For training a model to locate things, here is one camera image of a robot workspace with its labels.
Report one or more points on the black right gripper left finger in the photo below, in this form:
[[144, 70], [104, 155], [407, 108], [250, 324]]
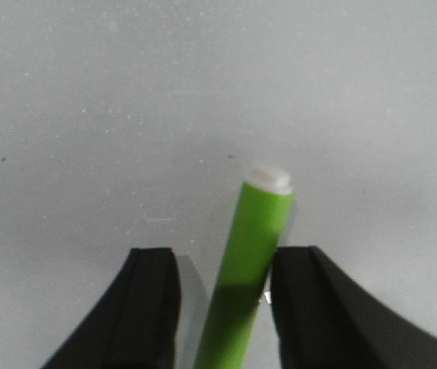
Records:
[[134, 323]]

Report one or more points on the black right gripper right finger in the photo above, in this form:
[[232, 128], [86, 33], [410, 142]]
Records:
[[326, 320]]

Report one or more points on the green highlighter pen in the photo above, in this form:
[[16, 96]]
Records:
[[260, 216]]

